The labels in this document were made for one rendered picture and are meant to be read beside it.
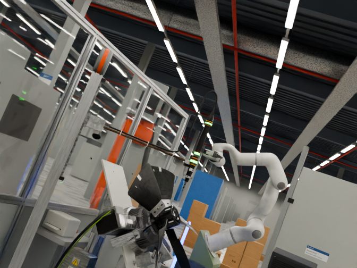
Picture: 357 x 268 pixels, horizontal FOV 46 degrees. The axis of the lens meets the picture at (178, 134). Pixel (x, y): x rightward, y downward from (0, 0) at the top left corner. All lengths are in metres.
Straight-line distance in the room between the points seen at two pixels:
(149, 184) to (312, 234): 2.22
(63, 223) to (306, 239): 2.38
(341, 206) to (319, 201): 0.20
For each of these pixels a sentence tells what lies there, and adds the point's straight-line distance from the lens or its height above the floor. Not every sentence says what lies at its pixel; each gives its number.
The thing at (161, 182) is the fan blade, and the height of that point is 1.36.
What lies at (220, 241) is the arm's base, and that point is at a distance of 3.12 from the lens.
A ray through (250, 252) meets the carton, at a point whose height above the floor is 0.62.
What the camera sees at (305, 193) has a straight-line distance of 4.19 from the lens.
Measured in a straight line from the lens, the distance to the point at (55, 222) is 2.62.
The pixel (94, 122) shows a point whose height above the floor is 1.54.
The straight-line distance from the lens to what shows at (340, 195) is 4.19.
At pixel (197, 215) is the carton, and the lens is 11.79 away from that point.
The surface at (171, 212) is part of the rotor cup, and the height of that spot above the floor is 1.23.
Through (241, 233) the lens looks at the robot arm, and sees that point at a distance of 3.09.
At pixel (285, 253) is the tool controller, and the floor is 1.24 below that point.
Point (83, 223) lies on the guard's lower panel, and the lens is 3.10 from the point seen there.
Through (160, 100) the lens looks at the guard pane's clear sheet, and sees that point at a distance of 3.49.
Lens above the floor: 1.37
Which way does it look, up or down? 7 degrees up
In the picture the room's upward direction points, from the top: 22 degrees clockwise
